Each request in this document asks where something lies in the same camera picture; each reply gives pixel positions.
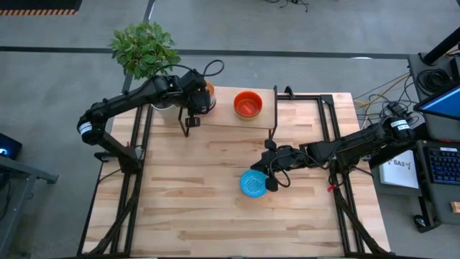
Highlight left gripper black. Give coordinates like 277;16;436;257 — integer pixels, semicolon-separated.
179;70;213;127

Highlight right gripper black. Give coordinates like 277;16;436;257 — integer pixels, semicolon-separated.
250;139;303;193

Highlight orange patterned bowl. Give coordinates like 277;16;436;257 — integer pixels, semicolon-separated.
203;81;217;113

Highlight red plastic bowl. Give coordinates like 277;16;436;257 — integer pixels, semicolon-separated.
233;90;264;122

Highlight turquoise patterned bowl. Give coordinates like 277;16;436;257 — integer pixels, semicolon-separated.
239;168;269;199

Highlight green potted plant white pot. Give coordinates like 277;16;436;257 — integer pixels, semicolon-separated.
109;21;182;122

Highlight white printed paper sheet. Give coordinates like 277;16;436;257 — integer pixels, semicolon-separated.
378;150;420;190

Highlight black power adapter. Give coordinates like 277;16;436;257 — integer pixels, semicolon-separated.
386;101;409;117

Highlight black desk clamp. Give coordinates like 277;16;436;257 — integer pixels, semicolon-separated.
413;196;442;233

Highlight grey equipment cart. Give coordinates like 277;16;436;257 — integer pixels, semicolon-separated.
369;52;460;235

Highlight backlit black keyboard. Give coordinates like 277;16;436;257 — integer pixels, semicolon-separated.
425;145;460;186

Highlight grey desk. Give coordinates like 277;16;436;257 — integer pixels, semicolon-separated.
0;154;60;258

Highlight monitor with blue screen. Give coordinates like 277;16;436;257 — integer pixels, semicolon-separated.
413;83;460;122

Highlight black hazard-striped floor mat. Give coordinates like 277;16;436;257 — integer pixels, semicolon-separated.
0;0;83;17

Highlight black computer case blue light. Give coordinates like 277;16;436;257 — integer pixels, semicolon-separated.
0;132;23;161

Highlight black aluminium table frame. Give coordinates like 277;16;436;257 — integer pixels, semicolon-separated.
76;85;391;258

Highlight coiled black cable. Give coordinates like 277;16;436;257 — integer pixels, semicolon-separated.
416;68;454;96

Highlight black post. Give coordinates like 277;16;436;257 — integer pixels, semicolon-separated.
422;27;460;66

